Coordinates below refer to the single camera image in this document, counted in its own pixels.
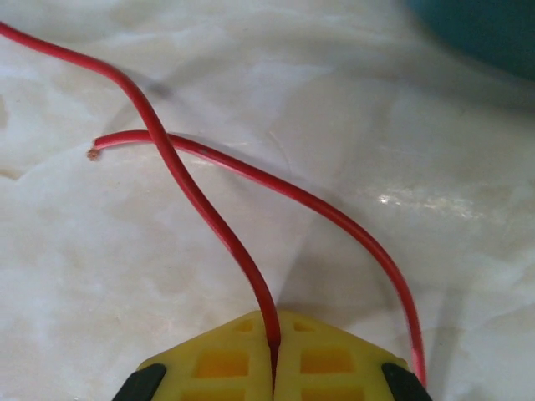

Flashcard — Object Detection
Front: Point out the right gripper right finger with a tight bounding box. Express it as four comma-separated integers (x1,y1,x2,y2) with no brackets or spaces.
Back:
273,310,434,401

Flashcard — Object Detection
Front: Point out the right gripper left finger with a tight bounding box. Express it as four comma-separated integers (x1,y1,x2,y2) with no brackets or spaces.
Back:
112,310,278,401

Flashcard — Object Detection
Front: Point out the red wire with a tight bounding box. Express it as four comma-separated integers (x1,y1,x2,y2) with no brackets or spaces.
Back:
84,129,428,388
0,20,281,371

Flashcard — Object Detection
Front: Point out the teal plastic bin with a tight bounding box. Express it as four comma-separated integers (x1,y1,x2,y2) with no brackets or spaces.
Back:
406,0,535,84

